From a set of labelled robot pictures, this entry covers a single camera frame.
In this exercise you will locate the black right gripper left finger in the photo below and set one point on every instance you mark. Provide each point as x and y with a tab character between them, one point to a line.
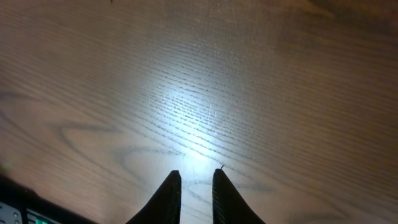
164	206

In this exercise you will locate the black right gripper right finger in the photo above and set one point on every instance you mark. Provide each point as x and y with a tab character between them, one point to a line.
228	205

